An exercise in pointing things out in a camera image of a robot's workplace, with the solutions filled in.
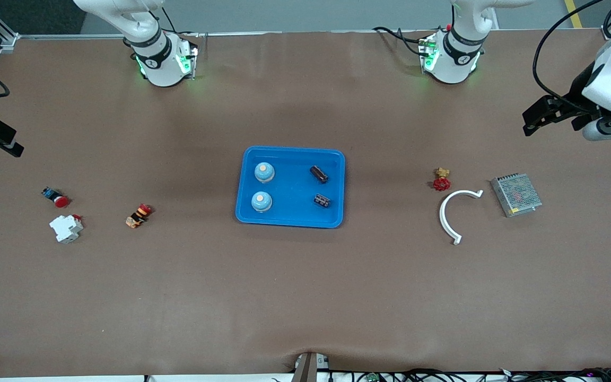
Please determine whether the blue bell with plain top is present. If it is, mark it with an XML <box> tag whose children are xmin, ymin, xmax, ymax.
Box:
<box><xmin>251</xmin><ymin>191</ymin><xmax>273</xmax><ymax>213</ymax></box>

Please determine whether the blue plastic tray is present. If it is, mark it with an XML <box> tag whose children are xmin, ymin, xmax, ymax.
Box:
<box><xmin>235</xmin><ymin>146</ymin><xmax>346</xmax><ymax>229</ymax></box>

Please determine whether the metal mesh power supply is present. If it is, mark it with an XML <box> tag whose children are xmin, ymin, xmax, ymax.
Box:
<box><xmin>490</xmin><ymin>173</ymin><xmax>543</xmax><ymax>219</ymax></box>

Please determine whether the red mushroom push button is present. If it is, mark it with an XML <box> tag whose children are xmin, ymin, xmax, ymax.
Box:
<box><xmin>41</xmin><ymin>187</ymin><xmax>71</xmax><ymax>209</ymax></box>

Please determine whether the white circuit breaker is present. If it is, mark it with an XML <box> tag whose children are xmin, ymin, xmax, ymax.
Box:
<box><xmin>49</xmin><ymin>214</ymin><xmax>84</xmax><ymax>244</ymax></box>

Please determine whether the white curved plastic clamp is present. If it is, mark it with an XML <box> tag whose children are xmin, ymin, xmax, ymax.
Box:
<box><xmin>439</xmin><ymin>189</ymin><xmax>484</xmax><ymax>246</ymax></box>

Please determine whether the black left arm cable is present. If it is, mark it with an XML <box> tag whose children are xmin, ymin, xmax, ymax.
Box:
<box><xmin>532</xmin><ymin>0</ymin><xmax>611</xmax><ymax>113</ymax></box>

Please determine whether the brass valve with red handle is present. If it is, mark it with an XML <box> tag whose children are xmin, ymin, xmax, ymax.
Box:
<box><xmin>433</xmin><ymin>167</ymin><xmax>452</xmax><ymax>193</ymax></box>

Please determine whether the red orange emergency stop switch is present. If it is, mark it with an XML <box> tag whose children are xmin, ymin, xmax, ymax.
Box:
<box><xmin>125</xmin><ymin>203</ymin><xmax>153</xmax><ymax>229</ymax></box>

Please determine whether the black arm base cable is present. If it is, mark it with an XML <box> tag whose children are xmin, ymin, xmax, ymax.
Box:
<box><xmin>373</xmin><ymin>25</ymin><xmax>424</xmax><ymax>57</ymax></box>

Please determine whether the black cable bundle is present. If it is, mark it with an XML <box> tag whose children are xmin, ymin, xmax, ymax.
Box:
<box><xmin>332</xmin><ymin>368</ymin><xmax>611</xmax><ymax>382</ymax></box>

